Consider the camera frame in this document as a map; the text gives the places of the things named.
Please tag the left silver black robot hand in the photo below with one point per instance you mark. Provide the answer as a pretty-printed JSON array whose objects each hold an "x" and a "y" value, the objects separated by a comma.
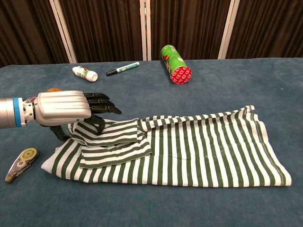
[{"x": 61, "y": 107}]

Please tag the green white striped T-shirt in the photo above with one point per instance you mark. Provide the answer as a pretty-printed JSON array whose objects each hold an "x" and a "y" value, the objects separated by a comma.
[{"x": 189, "y": 151}]

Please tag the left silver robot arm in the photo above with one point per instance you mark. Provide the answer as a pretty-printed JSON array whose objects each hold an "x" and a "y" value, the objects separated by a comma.
[{"x": 9, "y": 113}]

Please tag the orange fruit jelly cup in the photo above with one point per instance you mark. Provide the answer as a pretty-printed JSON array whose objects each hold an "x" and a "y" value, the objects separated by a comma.
[{"x": 54, "y": 89}]

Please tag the small white glue bottle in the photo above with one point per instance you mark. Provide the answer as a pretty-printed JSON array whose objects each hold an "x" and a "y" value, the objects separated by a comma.
[{"x": 85, "y": 73}]

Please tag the correction tape dispenser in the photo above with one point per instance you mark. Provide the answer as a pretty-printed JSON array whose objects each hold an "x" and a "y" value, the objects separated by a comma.
[{"x": 22, "y": 160}]

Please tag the white green marker pen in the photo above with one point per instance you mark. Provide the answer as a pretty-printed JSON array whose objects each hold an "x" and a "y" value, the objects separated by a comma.
[{"x": 125, "y": 68}]

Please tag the dark pleated partition panel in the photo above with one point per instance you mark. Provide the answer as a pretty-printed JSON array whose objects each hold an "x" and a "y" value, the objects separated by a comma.
[
  {"x": 23, "y": 28},
  {"x": 267, "y": 26},
  {"x": 101, "y": 28},
  {"x": 189, "y": 23}
]

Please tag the green snack can red lid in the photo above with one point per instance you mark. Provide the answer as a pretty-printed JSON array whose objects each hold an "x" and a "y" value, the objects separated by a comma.
[{"x": 175, "y": 63}]

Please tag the white partition frame post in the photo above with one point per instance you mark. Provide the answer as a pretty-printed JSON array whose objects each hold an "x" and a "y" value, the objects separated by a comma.
[
  {"x": 145, "y": 28},
  {"x": 63, "y": 30},
  {"x": 228, "y": 29}
]

